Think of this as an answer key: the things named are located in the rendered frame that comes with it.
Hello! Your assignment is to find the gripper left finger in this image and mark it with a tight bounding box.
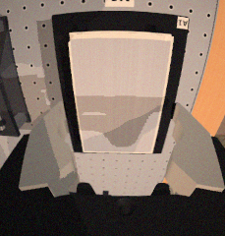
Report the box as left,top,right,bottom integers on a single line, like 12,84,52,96
0,101,77,236

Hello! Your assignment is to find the white label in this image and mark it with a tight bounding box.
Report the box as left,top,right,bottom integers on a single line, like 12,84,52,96
105,0,134,7

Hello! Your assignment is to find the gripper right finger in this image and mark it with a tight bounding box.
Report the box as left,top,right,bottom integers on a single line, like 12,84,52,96
165,102,225,217

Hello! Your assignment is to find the grey rectangular base plate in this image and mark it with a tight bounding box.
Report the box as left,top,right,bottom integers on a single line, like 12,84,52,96
0,0,220,196

